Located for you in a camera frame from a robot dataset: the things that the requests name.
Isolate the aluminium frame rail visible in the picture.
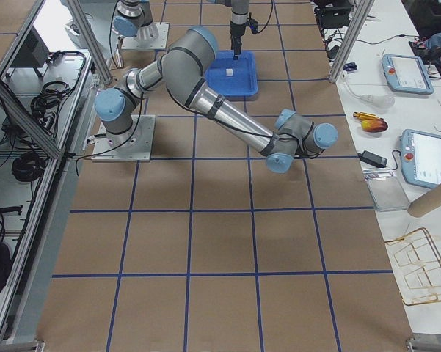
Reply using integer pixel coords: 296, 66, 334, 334
0, 79, 73, 159

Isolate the near teach pendant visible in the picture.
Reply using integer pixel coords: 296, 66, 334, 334
400, 129, 441, 188

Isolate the aluminium frame upright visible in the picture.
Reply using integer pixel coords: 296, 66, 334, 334
329, 0, 374, 83

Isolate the black power brick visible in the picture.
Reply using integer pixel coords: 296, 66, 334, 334
357, 150, 387, 168

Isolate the cardboard tube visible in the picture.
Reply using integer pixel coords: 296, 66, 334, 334
407, 184, 441, 218

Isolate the blue plastic tray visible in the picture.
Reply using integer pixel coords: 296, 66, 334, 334
205, 50, 258, 98

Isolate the grey metal tray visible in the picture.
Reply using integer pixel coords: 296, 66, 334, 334
366, 177, 409, 212

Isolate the red yellow mango toy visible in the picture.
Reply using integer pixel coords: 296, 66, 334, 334
361, 118, 388, 133

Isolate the black cable coil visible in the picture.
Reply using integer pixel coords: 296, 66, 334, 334
11, 150, 47, 183

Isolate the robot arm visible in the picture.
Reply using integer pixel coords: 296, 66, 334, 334
95, 26, 338, 173
112, 1, 258, 60

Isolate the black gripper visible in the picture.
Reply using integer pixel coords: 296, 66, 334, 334
230, 34, 242, 54

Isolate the gold wire rack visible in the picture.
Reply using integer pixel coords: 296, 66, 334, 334
384, 227, 441, 307

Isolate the far teach pendant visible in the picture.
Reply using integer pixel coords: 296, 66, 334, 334
381, 54, 434, 95

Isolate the clear light bulb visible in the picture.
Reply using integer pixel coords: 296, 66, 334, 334
341, 73, 395, 109

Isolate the teach pendant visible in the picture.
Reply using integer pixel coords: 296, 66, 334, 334
381, 54, 434, 95
400, 129, 441, 188

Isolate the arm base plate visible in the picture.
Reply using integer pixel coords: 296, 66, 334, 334
91, 114, 156, 162
120, 22, 170, 51

